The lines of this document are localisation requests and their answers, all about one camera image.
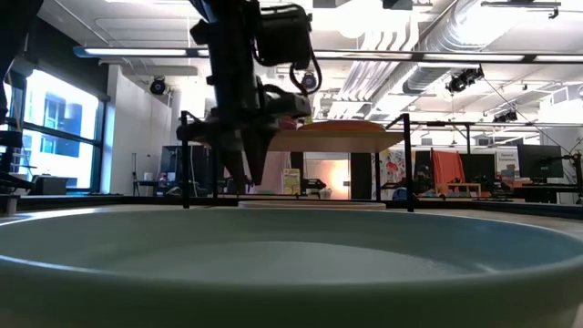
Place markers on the overhead light bar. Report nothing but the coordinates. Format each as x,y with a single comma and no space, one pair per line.
136,52

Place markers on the black ceiling spotlight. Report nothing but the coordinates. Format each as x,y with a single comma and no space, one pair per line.
158,85
309,82

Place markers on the black background monitor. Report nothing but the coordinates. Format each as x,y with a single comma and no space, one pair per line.
539,161

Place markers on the dark partition panel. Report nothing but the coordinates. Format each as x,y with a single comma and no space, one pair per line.
360,177
175,159

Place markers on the wooden shelf with black legs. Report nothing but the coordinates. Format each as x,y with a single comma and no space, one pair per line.
346,141

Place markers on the black background rig frame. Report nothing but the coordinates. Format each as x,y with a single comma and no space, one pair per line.
524,123

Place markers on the black lab equipment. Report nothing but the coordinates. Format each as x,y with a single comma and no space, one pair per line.
312,184

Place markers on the black box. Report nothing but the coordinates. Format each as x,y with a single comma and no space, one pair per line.
50,184

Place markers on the teal plate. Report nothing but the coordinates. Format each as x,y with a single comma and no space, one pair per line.
291,264

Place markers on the blue round object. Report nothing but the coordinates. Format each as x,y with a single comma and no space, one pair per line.
400,195

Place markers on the large window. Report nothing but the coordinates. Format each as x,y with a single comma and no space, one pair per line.
59,136

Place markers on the yellow poster board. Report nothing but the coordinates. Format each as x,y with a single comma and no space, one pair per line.
291,182

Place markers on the white cloth screen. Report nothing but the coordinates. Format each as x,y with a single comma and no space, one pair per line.
280,173

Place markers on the floral print banner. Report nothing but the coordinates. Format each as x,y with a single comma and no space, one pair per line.
391,166

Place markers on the thin light stand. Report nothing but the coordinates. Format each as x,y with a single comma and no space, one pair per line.
134,173

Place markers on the small black track light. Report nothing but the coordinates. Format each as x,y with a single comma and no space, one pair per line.
505,116

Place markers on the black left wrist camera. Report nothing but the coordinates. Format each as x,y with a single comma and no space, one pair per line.
284,36

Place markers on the terracotta plate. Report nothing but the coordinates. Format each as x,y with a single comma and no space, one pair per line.
341,126

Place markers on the black stand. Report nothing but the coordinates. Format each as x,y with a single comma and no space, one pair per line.
9,139

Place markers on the person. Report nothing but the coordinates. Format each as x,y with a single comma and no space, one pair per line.
163,181

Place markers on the silver ventilation duct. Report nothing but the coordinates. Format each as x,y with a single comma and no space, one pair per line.
455,41

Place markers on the white poster sign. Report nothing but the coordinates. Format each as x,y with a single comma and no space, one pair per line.
506,164

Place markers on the dark background desk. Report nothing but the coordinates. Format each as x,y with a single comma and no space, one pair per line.
546,189

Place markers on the orange cloth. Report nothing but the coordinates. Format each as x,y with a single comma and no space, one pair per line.
448,166

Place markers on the black track light cluster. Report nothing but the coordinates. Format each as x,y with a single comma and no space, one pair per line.
460,82

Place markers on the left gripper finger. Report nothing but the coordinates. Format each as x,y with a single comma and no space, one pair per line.
232,157
260,155

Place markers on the small wooden table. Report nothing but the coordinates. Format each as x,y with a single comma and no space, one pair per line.
460,185

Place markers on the black ceiling rail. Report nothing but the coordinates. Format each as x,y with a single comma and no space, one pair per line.
519,4

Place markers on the black aluminium table frame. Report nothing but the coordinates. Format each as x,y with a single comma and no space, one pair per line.
91,202

